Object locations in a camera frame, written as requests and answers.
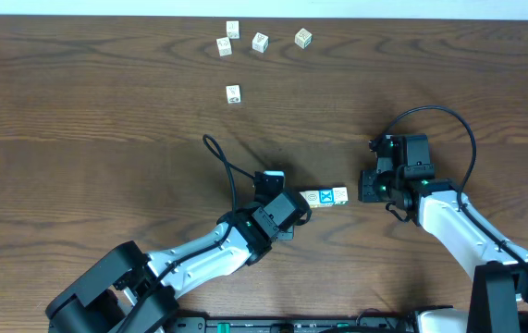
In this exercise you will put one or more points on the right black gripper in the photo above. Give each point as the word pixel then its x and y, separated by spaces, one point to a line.
pixel 367 191

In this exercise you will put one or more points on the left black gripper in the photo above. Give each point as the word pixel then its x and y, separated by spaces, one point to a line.
pixel 294 224

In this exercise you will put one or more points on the yellow-sided wooden block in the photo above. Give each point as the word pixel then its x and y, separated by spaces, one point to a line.
pixel 312 198

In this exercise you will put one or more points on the blue X wooden block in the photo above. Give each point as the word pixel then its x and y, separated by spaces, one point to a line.
pixel 326 197

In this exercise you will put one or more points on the wooden block mid table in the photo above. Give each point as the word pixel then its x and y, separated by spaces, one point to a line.
pixel 341 196

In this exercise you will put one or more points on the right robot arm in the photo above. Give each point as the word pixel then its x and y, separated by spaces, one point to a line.
pixel 497 267

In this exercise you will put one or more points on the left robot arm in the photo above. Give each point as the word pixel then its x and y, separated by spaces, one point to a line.
pixel 131 291

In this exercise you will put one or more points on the wooden block soccer ball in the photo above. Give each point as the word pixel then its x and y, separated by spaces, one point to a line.
pixel 233 94

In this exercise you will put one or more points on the green-print wooden block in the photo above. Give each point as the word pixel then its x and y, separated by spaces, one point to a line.
pixel 303 38

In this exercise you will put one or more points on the wooden block numeral three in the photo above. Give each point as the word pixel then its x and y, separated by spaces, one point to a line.
pixel 260 42

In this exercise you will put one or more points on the red-sided wooden block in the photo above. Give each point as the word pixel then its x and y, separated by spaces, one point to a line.
pixel 224 46

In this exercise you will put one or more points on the top wooden block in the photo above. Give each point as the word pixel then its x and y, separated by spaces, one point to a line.
pixel 232 29

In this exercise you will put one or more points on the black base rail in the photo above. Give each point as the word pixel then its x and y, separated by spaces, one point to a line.
pixel 319 324

